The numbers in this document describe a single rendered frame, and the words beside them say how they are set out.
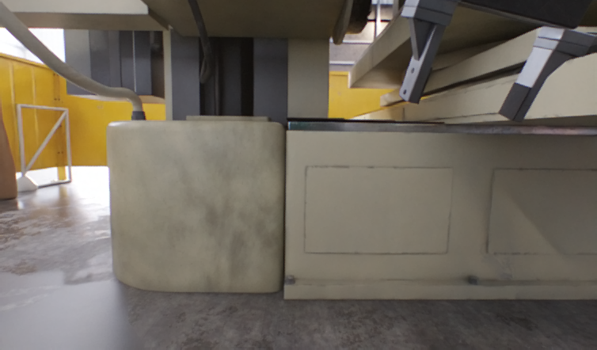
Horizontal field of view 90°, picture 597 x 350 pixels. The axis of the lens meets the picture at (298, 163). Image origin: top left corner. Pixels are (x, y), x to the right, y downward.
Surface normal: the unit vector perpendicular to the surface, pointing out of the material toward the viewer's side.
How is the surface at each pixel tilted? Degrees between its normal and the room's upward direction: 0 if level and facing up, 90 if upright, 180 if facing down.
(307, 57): 90
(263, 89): 90
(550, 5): 113
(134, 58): 90
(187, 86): 90
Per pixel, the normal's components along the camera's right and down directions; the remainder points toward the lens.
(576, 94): -1.00, -0.01
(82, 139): 0.02, 0.10
